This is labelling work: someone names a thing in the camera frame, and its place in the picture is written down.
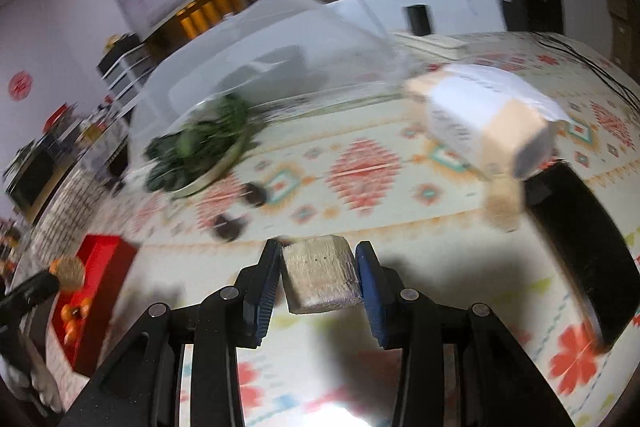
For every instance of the small black box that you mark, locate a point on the small black box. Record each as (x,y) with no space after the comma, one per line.
(418,20)

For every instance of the clear dome food cover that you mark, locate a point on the clear dome food cover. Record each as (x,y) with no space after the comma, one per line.
(300,37)

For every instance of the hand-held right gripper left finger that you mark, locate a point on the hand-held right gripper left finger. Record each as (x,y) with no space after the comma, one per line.
(265,294)

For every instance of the black and white storage rack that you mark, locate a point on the black and white storage rack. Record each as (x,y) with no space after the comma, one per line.
(124,64)

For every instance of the white appliance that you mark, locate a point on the white appliance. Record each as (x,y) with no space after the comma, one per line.
(455,7)

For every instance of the red box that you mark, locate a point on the red box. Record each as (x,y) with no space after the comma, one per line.
(105,267)

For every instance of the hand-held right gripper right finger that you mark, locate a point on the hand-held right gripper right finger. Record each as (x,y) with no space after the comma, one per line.
(372,302)

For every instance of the dark round plum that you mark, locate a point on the dark round plum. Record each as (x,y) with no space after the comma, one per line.
(227,228)
(255,194)

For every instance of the black smartphone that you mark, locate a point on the black smartphone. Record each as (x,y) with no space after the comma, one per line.
(580,252)

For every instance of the tissue pack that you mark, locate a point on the tissue pack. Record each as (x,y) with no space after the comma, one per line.
(480,112)

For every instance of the red round wall ornament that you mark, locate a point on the red round wall ornament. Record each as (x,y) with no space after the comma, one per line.
(20,85)

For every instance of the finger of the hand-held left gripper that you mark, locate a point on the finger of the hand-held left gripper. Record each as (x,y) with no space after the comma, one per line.
(30,290)

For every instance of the leafy greens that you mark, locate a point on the leafy greens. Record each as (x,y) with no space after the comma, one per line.
(200,142)

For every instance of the row of yellow bottles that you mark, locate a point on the row of yellow bottles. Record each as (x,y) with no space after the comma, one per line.
(210,13)

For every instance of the white bowl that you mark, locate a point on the white bowl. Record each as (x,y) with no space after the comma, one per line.
(270,67)

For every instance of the white plate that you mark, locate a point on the white plate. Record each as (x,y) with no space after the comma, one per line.
(222,171)

